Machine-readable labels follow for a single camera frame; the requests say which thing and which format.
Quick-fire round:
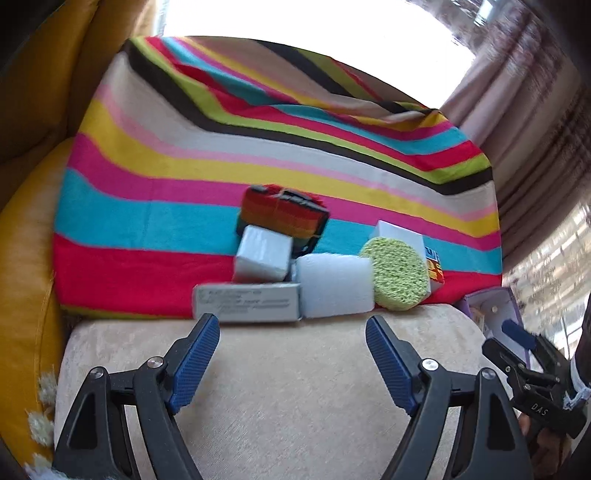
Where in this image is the white fluffy cloth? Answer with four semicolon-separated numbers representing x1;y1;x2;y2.
25;369;61;478

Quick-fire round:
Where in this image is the plain white box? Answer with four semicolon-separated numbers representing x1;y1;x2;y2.
373;220;432;296
232;224;295;283

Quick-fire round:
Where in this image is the striped colourful blanket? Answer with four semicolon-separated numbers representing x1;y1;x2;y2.
53;36;504;319

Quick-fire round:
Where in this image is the purple storage box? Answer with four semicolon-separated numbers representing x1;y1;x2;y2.
455;287;532;365

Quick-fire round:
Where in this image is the long grey box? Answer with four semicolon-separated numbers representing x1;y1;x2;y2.
193;282;304;323

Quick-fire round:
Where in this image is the round green sponge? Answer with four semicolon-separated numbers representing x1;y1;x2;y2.
359;237;429;313

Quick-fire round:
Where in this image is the patterned sheer curtain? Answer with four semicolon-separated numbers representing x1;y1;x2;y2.
501;203;591;333

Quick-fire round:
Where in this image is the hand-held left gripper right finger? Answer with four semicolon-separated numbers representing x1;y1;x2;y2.
365;315;532;480

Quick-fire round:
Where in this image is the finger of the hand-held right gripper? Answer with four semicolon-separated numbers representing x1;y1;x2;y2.
482;338;529;384
502;320;561;372

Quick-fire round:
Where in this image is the beige fabric cushion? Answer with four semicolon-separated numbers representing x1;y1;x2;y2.
54;302;513;480

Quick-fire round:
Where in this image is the beige pleated curtain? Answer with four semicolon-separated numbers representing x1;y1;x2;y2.
438;0;591;324

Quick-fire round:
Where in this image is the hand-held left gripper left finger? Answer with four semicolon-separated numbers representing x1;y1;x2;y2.
52;313;221;480

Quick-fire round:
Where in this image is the white sponge block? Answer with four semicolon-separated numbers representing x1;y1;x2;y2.
295;253;376;319

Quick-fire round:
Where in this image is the small colourful box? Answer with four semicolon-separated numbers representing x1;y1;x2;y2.
424;246;446;283

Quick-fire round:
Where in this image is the person's right hand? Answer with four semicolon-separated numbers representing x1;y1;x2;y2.
517;413;573;476

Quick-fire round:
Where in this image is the yellow leather sofa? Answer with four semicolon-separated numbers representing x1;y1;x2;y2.
0;0;153;476

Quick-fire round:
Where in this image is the bright window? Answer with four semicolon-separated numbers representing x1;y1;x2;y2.
157;0;481;112

